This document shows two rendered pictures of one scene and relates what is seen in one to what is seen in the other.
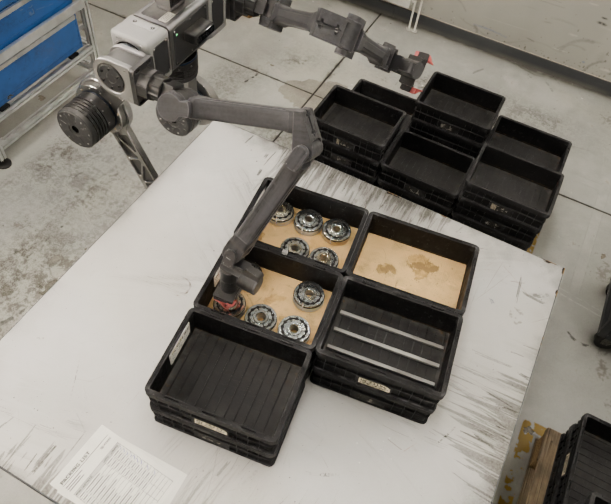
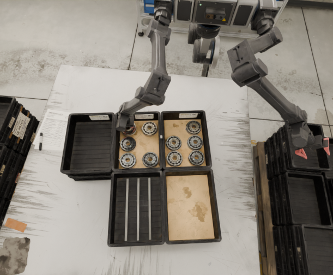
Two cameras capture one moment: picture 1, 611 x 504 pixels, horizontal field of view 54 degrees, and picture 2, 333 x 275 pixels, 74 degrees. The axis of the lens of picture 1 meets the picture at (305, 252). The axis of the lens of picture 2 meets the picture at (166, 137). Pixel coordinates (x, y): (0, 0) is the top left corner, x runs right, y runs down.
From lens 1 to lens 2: 118 cm
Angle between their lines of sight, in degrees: 36
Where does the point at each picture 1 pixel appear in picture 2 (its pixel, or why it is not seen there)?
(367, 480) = (80, 224)
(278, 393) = (95, 167)
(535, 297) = not seen: outside the picture
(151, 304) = not seen: hidden behind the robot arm
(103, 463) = (59, 121)
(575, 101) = not seen: outside the picture
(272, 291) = (147, 143)
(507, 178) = (331, 253)
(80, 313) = (116, 83)
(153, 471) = (61, 138)
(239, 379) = (97, 148)
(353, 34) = (244, 71)
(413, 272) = (192, 208)
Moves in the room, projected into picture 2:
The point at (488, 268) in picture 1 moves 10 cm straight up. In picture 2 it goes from (232, 255) to (237, 257)
